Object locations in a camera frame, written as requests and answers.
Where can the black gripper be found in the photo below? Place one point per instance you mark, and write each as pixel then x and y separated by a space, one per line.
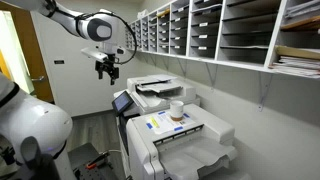
pixel 107 64

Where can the white mug with brown base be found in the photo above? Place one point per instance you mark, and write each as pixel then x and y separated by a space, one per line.
pixel 176 110

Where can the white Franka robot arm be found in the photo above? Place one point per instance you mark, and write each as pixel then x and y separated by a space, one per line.
pixel 33 123

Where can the copier touchscreen panel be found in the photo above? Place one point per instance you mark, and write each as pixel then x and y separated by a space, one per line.
pixel 122 102

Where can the white multifunction copier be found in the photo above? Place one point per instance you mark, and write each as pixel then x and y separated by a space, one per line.
pixel 160 93

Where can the blue tape piece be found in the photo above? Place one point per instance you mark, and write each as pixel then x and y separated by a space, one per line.
pixel 161 113
pixel 186 115
pixel 178 128
pixel 149 126

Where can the small white box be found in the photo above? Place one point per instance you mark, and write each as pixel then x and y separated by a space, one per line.
pixel 142 14

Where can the taped instruction sheet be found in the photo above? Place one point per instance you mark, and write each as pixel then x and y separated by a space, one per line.
pixel 163 124

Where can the brown wooden door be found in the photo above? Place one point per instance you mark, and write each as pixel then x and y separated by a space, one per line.
pixel 33 56

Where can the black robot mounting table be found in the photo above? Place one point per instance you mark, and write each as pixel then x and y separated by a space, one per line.
pixel 83 156

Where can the tan envelope stack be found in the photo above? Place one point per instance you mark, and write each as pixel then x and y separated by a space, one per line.
pixel 163 12

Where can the white shelf label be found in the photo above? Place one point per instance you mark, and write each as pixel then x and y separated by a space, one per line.
pixel 202 48
pixel 202 36
pixel 203 24

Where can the yellow panel behind doorway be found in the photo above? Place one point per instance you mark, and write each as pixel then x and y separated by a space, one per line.
pixel 4 66

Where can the white copier finisher unit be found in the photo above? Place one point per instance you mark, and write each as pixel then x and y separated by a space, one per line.
pixel 206 133

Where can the white mail slot shelf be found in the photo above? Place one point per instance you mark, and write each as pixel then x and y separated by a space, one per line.
pixel 218 30

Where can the manila folder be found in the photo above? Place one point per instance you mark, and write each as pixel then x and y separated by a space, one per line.
pixel 296 51

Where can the white paper stack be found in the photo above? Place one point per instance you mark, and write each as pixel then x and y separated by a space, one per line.
pixel 298 65

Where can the grey paper pile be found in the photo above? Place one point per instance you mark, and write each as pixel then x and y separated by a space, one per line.
pixel 303 8

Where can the small black wall sign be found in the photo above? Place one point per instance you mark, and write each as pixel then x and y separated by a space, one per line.
pixel 59 62

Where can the metal shelf bracket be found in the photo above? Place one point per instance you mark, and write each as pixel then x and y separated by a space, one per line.
pixel 182 68
pixel 211 78
pixel 263 93

